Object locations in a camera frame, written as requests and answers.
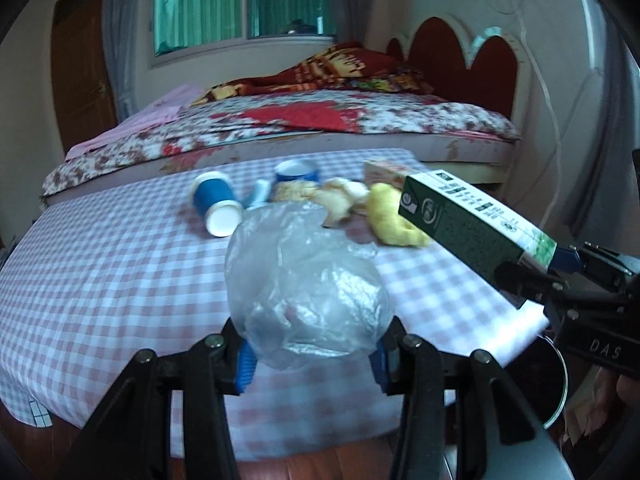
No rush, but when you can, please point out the red scalloped headboard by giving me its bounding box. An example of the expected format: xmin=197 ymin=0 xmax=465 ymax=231
xmin=385 ymin=15 xmax=531 ymax=121

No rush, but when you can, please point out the floral bedsheet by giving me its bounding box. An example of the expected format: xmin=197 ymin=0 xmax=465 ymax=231
xmin=42 ymin=87 xmax=523 ymax=198

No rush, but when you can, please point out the wooden door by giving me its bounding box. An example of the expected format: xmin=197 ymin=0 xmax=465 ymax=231
xmin=50 ymin=0 xmax=119 ymax=155

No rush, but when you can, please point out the white printed carton box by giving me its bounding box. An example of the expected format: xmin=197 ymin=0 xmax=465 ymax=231
xmin=363 ymin=160 xmax=421 ymax=192

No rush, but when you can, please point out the clear plastic bag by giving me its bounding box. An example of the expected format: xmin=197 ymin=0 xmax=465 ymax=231
xmin=225 ymin=202 xmax=396 ymax=372

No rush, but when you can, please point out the black trash bin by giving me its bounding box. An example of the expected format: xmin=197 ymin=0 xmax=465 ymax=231
xmin=500 ymin=332 xmax=569 ymax=431

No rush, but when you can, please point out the white cable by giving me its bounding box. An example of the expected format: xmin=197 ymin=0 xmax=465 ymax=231
xmin=492 ymin=0 xmax=565 ymax=201

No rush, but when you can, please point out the crumpled white tissue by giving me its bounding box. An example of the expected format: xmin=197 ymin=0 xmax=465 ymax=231
xmin=243 ymin=180 xmax=273 ymax=209

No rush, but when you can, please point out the blue paper cup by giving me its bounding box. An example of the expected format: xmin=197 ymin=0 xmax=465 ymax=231
xmin=192 ymin=171 xmax=244 ymax=238
xmin=273 ymin=159 xmax=321 ymax=186

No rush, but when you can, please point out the window with green curtain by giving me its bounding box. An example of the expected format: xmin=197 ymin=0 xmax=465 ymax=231
xmin=147 ymin=0 xmax=346 ymax=68

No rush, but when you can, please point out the pink cloth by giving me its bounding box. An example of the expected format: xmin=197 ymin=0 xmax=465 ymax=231
xmin=65 ymin=84 xmax=206 ymax=161

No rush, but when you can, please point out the pink checkered tablecloth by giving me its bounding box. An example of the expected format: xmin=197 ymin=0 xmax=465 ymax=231
xmin=0 ymin=147 xmax=548 ymax=461

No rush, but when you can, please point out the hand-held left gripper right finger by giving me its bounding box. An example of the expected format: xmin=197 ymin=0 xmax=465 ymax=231
xmin=367 ymin=316 xmax=576 ymax=480

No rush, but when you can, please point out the beige cloth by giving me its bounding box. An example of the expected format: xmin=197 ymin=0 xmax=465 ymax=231
xmin=317 ymin=178 xmax=371 ymax=228

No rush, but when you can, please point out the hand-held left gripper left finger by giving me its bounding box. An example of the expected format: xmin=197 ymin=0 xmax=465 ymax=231
xmin=57 ymin=317 xmax=258 ymax=480

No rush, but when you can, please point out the green carton box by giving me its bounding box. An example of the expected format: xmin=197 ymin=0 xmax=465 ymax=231
xmin=398 ymin=169 xmax=557 ymax=281

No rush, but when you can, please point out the grey curtain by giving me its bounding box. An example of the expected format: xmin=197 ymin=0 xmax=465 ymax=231
xmin=334 ymin=0 xmax=383 ymax=51
xmin=102 ymin=0 xmax=157 ymax=126
xmin=575 ymin=0 xmax=640 ymax=243

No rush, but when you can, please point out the bed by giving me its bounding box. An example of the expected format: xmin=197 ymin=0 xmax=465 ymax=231
xmin=40 ymin=85 xmax=523 ymax=207

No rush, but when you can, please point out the crumpled yellow cloth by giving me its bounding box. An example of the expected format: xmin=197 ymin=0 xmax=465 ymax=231
xmin=366 ymin=182 xmax=435 ymax=249

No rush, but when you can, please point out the red printed blanket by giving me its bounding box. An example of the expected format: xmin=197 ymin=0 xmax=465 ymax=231
xmin=192 ymin=42 xmax=436 ymax=106

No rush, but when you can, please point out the person's right hand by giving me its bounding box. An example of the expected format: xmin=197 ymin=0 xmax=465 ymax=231
xmin=616 ymin=374 xmax=640 ymax=411

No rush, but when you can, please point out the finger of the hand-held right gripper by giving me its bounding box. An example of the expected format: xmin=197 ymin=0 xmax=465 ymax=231
xmin=550 ymin=241 xmax=640 ymax=286
xmin=494 ymin=260 xmax=568 ymax=311

